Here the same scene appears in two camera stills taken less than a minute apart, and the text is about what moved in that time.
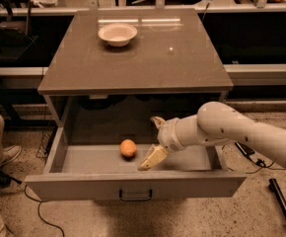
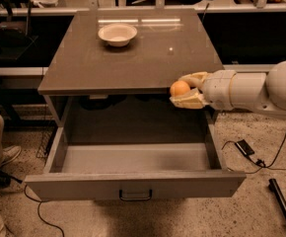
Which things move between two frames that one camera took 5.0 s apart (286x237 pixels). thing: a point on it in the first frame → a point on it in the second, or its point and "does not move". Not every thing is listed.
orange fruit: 127,147 → 179,88
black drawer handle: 135,198 does not move
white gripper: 168,134 → 217,89
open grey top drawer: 111,171 does not move
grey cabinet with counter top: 128,68 does not move
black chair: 9,37 does not move
